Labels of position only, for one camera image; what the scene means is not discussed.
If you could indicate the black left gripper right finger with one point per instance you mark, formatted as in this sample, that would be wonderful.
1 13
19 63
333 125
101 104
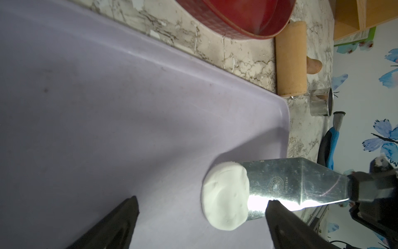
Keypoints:
289 232

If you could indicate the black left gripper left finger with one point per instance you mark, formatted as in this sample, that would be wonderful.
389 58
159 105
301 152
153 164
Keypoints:
114 231

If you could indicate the round cut dough wrapper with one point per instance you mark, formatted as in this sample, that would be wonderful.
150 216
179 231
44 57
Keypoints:
224 196

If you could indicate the red round tray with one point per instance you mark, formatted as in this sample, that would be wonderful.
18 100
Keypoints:
241 19

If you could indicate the wooden shelf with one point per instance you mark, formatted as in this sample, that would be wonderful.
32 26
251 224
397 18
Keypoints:
353 16

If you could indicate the black handled strainer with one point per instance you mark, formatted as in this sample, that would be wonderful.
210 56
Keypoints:
298 183

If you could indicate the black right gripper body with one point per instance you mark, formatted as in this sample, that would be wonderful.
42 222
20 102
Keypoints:
377 205

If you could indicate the lavender silicone mat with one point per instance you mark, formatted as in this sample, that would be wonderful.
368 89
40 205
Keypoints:
93 113

